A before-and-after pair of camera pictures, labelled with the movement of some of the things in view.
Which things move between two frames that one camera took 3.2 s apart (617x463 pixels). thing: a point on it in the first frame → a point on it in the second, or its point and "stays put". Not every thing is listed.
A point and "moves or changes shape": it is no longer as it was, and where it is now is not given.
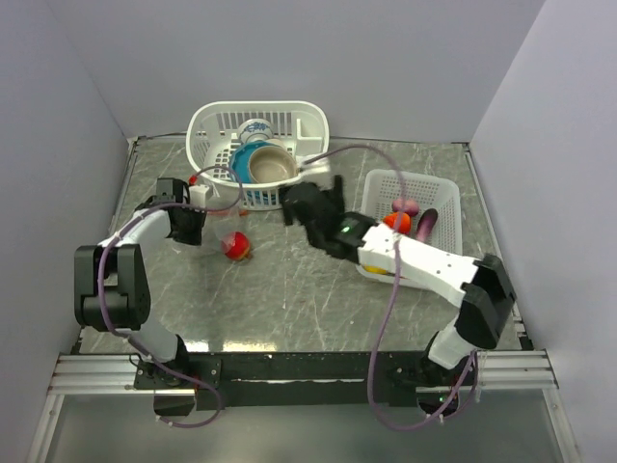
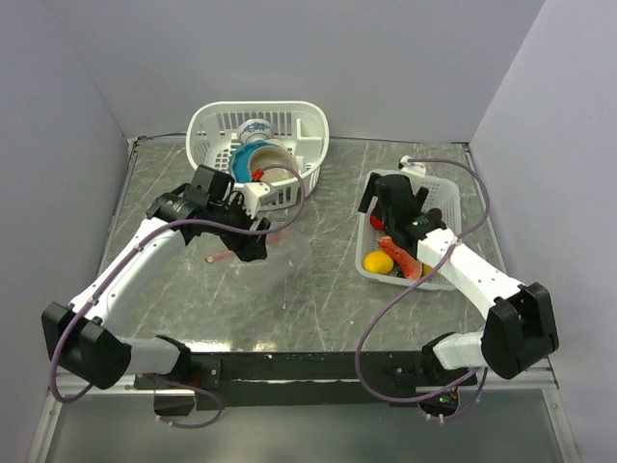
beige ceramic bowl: [270, 164] stays put
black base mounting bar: [300, 379] stays put
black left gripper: [195, 238] → [247, 247]
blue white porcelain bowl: [254, 129] stays put
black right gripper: [335, 195] → [370, 193]
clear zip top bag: [227, 225] moves or changes shape
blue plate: [240, 160] stays put
